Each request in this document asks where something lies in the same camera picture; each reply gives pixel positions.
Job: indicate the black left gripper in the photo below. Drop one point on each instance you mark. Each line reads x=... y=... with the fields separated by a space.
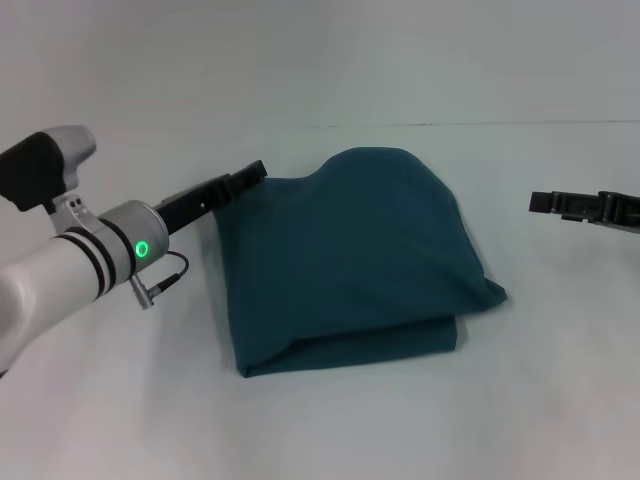
x=192 y=202

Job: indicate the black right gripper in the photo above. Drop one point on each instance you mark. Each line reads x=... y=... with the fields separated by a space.
x=605 y=210

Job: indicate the blue teal shirt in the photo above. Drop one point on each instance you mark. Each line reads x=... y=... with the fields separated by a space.
x=350 y=260

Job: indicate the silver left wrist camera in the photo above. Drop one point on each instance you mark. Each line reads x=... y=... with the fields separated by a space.
x=45 y=160

